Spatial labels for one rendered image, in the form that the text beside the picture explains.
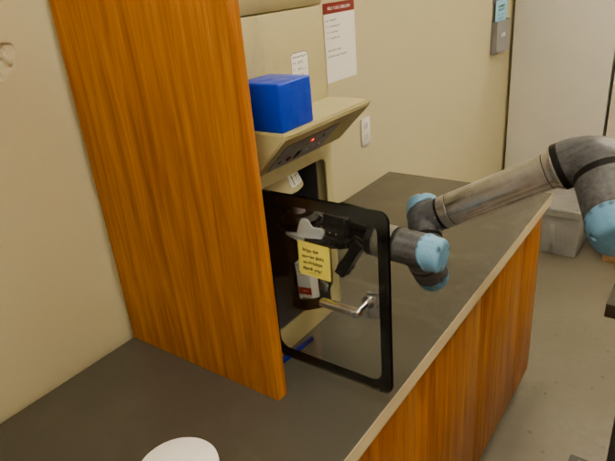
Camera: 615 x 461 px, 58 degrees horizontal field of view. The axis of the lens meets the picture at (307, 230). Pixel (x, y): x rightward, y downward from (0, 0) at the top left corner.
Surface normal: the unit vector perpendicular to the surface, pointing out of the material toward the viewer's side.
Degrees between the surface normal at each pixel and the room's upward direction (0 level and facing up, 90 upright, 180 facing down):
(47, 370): 90
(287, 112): 90
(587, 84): 90
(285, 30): 90
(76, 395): 0
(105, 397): 0
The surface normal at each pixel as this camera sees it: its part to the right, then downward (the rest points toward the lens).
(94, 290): 0.81, 0.18
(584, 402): -0.08, -0.91
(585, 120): -0.58, 0.38
